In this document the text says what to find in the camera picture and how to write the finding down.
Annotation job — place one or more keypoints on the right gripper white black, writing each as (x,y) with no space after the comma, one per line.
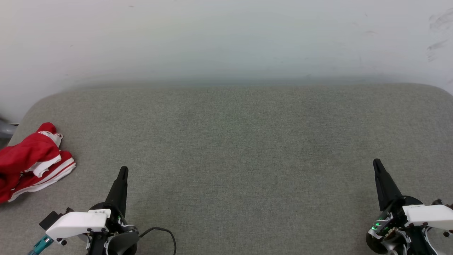
(424,216)

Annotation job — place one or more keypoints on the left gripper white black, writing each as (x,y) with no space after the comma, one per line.
(78,223)

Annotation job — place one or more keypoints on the red white basketball jersey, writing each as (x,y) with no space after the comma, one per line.
(28,156)

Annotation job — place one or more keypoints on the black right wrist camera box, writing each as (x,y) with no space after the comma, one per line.
(440,203)

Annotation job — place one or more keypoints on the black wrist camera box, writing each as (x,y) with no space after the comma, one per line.
(53,219)
(440,203)

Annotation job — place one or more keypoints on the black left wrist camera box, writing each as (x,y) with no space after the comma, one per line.
(53,219)

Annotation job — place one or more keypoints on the teal left camera connector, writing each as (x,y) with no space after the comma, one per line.
(40,245)

